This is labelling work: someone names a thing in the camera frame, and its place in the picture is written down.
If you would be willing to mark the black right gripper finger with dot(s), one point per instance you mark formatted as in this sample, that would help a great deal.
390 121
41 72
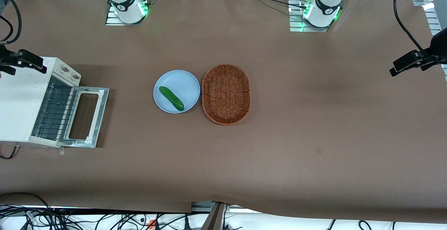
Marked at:
7 69

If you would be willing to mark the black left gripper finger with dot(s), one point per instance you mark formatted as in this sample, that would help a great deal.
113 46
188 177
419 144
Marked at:
429 66

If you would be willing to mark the light blue plate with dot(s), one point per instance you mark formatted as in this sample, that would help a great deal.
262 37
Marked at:
181 83

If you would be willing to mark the round oven knob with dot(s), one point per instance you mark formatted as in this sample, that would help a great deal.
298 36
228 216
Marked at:
75 76
64 69

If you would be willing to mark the aluminium left arm base plate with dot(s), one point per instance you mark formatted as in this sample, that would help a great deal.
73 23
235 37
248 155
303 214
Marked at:
295 24

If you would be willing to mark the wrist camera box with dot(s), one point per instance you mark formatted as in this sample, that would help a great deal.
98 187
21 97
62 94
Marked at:
31 59
405 63

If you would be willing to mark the slotted aluminium extrusion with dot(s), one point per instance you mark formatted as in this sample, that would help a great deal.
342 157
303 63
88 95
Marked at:
434 22

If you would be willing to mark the clear acrylic stopper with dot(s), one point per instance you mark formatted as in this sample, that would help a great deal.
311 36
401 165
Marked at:
61 150

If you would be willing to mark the brown paper table cover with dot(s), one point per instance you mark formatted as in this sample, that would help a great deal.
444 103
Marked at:
314 118

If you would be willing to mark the dark diagonal frame beam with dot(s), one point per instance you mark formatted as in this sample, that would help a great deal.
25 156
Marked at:
214 219

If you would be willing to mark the green cucumber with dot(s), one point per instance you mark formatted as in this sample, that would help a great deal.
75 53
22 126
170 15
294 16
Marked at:
171 98

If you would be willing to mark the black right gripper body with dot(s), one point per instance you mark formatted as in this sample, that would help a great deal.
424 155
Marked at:
10 59

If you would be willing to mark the white toaster oven body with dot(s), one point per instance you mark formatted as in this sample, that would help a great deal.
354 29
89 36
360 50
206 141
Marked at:
17 101

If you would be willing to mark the silver frame bracket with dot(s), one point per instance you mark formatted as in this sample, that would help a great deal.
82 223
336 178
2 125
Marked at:
200 206

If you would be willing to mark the pink warning sticker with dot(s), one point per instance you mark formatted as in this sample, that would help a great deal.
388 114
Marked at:
49 63

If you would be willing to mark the small aluminium corner bracket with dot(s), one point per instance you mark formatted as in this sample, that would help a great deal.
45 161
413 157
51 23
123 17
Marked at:
420 0

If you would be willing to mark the brown wicker basket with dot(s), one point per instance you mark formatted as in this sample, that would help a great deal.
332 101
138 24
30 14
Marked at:
226 95

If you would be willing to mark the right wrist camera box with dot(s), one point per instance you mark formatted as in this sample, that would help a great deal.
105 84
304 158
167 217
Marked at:
31 59

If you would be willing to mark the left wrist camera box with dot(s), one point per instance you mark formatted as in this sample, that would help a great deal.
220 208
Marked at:
405 63

